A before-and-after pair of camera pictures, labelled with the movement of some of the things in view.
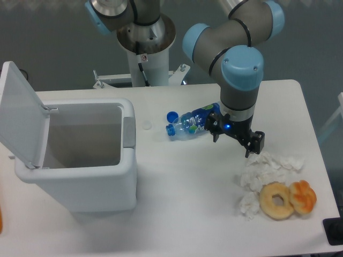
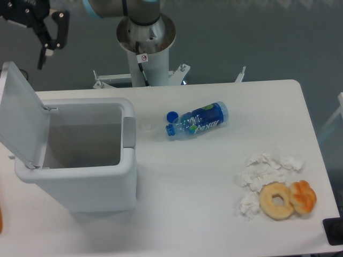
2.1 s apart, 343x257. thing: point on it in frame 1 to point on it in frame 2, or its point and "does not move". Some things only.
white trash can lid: [24, 123] does not move
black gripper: [241, 130] to [31, 13]
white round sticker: [147, 125] does not move
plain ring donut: [267, 205] does not move
